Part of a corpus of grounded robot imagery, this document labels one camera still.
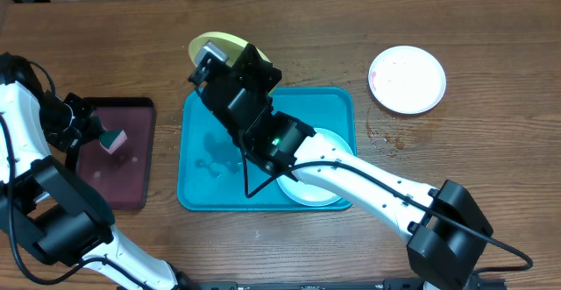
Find green and pink sponge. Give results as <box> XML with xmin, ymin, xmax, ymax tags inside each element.
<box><xmin>99</xmin><ymin>130</ymin><xmax>128</xmax><ymax>154</ymax></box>

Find yellow-green rimmed plate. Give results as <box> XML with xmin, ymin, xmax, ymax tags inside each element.
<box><xmin>188</xmin><ymin>31</ymin><xmax>277</xmax><ymax>94</ymax></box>

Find white plate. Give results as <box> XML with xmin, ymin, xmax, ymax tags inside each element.
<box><xmin>368</xmin><ymin>46</ymin><xmax>447</xmax><ymax>115</ymax></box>

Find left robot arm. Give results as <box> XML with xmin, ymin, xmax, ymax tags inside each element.
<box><xmin>1</xmin><ymin>81</ymin><xmax>195</xmax><ymax>289</ymax></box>

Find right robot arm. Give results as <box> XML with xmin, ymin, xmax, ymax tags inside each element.
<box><xmin>189</xmin><ymin>40</ymin><xmax>493</xmax><ymax>289</ymax></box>

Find black tray with red water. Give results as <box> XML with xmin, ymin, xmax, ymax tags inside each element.
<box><xmin>65</xmin><ymin>97</ymin><xmax>156</xmax><ymax>210</ymax></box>

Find teal plastic serving tray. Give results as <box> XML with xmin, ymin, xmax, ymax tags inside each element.
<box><xmin>177</xmin><ymin>87</ymin><xmax>357</xmax><ymax>212</ymax></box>

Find light blue rimmed plate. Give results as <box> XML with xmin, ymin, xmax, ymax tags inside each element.
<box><xmin>277</xmin><ymin>128</ymin><xmax>353</xmax><ymax>207</ymax></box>

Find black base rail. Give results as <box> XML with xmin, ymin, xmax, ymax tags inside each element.
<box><xmin>192</xmin><ymin>276</ymin><xmax>508</xmax><ymax>290</ymax></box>

